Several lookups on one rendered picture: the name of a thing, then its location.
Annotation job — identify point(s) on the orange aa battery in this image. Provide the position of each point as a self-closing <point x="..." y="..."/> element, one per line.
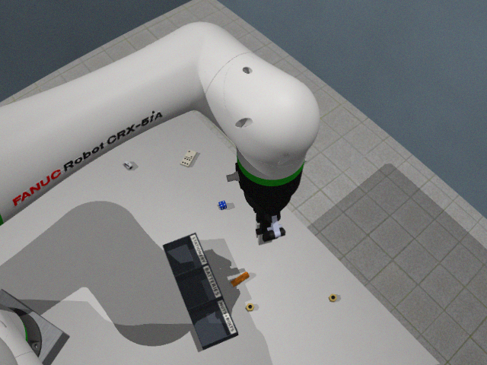
<point x="239" y="279"/>

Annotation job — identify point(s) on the white domino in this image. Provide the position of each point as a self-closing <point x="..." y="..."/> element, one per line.
<point x="188" y="158"/>

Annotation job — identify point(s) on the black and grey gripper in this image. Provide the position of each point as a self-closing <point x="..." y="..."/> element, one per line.
<point x="267" y="217"/>

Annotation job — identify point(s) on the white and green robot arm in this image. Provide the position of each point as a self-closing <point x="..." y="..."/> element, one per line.
<point x="271" y="117"/>

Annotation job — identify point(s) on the dark grey three-compartment bin rack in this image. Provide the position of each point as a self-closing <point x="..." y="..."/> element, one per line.
<point x="202" y="296"/>

